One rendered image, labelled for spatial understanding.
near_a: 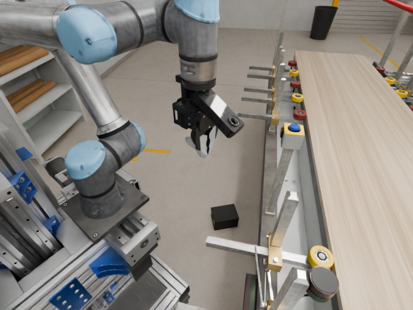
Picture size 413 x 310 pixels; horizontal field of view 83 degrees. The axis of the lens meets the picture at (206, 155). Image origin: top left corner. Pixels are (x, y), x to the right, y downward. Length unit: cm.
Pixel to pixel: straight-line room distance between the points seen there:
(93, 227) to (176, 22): 66
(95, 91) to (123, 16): 39
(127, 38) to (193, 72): 13
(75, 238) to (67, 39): 72
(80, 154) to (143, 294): 106
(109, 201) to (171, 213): 131
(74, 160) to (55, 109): 300
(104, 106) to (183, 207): 149
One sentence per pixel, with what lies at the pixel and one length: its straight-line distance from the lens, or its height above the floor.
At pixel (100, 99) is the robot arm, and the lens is 80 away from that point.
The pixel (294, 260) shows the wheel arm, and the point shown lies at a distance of 99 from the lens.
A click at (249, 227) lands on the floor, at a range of 205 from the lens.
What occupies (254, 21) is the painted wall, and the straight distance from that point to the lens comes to 806.
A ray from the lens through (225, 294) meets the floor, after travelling 181.
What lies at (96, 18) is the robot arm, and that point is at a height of 164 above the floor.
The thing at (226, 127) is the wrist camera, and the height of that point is 145.
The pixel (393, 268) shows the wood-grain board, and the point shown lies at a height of 90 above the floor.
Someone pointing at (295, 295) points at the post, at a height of 110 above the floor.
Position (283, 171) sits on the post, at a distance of 103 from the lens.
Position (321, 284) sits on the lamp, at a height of 117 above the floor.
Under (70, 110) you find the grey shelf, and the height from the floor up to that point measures 14.
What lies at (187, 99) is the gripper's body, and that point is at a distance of 53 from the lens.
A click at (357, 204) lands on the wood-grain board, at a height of 90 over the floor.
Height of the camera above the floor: 171
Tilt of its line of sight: 41 degrees down
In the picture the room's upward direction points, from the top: straight up
